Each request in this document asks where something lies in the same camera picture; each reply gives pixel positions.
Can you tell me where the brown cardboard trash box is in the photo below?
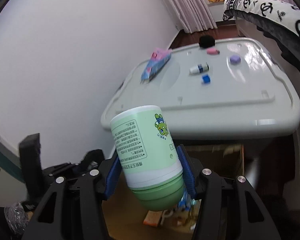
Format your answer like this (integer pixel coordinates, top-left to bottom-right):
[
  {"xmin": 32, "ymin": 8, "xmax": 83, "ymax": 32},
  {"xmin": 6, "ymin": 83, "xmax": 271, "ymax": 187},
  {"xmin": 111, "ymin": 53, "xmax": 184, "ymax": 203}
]
[{"xmin": 102, "ymin": 144, "xmax": 244, "ymax": 239}]

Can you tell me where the small blue cap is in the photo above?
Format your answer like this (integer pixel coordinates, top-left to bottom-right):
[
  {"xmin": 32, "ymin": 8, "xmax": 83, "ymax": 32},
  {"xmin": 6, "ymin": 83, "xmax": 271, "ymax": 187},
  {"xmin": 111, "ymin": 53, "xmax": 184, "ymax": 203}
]
[{"xmin": 202, "ymin": 75, "xmax": 211, "ymax": 84}]

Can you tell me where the white blue small bottle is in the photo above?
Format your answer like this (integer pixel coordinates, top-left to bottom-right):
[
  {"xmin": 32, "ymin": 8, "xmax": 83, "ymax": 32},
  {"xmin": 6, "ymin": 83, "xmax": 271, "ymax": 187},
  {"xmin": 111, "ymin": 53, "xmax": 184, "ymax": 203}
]
[{"xmin": 189, "ymin": 63, "xmax": 210, "ymax": 75}]

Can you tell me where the black fluffy pompom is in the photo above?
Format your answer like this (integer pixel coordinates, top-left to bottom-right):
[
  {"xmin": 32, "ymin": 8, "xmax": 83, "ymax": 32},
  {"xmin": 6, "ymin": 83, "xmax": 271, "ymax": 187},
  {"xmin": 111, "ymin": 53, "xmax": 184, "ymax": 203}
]
[{"xmin": 198, "ymin": 35, "xmax": 216, "ymax": 49}]

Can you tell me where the orange small box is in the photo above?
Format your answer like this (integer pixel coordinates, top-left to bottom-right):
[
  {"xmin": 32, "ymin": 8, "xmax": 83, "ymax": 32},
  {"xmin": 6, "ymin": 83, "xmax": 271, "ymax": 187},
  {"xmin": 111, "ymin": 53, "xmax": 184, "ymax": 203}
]
[{"xmin": 143, "ymin": 211, "xmax": 163, "ymax": 227}]

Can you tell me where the black white logo bed blanket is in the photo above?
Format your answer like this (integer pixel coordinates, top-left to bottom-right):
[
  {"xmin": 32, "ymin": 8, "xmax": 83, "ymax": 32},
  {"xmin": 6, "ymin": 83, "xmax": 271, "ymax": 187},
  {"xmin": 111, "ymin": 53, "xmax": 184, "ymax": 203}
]
[{"xmin": 223, "ymin": 0, "xmax": 300, "ymax": 73}]

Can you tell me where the pink pleated curtain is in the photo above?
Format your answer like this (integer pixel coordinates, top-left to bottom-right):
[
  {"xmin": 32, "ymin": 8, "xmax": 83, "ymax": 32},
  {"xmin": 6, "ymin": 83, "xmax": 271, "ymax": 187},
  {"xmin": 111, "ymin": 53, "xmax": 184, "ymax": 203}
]
[{"xmin": 162, "ymin": 0, "xmax": 217, "ymax": 33}]

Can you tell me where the white plastic storage bin lid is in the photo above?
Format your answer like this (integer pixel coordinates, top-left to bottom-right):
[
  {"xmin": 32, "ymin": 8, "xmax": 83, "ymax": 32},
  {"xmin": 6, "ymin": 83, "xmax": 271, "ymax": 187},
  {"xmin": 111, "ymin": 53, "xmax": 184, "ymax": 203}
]
[{"xmin": 101, "ymin": 37, "xmax": 300, "ymax": 139}]

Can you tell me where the pink eraser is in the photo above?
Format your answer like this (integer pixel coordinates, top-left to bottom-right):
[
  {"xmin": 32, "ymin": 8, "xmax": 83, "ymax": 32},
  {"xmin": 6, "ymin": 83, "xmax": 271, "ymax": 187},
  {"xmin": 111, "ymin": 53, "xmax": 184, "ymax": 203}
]
[{"xmin": 206, "ymin": 48, "xmax": 220, "ymax": 55}]

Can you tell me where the pink blue snack packet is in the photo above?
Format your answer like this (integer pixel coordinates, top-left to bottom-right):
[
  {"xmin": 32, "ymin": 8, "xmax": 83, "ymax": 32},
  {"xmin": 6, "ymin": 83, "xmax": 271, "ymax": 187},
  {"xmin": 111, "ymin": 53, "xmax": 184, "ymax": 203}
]
[{"xmin": 141, "ymin": 48, "xmax": 172, "ymax": 82}]

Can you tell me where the green white lotion bottle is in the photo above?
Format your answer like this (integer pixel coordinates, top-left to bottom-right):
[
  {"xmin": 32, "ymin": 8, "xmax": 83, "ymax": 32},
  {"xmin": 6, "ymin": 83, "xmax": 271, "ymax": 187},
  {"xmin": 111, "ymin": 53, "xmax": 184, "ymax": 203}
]
[{"xmin": 110, "ymin": 105, "xmax": 184, "ymax": 211}]

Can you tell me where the small purple case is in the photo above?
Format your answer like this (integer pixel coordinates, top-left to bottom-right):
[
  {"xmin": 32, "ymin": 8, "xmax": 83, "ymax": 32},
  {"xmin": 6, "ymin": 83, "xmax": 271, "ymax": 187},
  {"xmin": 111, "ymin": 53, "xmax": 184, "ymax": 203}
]
[{"xmin": 229, "ymin": 55, "xmax": 241, "ymax": 64}]

